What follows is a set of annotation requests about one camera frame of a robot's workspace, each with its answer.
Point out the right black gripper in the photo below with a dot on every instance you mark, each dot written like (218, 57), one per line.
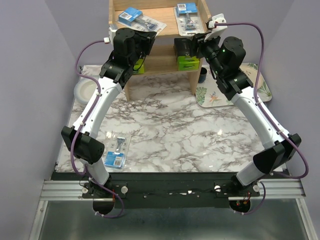
(198, 41)

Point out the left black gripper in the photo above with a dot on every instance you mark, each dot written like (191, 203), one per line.
(146, 39)

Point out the blue razor blister pack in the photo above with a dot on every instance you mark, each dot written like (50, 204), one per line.
(188, 19)
(117, 151)
(135, 19)

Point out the black green razor box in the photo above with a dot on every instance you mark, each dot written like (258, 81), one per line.
(139, 67)
(183, 53)

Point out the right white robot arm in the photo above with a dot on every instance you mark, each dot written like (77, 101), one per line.
(224, 61)

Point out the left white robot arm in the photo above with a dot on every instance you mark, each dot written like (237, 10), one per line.
(129, 46)

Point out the wooden two-tier shelf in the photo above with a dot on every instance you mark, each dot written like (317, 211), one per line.
(162, 59)

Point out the dark blue cup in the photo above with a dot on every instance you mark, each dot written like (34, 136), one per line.
(202, 75)

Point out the floral serving tray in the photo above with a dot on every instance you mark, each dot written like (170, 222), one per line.
(209, 96)

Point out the pink white plate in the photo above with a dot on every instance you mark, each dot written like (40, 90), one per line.
(251, 70)

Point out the white blue-rimmed bowl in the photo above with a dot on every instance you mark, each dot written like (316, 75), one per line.
(84, 90)

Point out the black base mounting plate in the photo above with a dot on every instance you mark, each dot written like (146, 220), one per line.
(123, 190)

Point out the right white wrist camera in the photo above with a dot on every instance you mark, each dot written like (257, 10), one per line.
(215, 30)

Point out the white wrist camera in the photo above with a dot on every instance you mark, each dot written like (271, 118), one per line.
(112, 29)
(215, 30)

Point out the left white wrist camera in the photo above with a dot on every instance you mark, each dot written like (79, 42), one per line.
(112, 29)

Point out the aluminium rail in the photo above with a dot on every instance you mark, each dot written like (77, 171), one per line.
(54, 190)

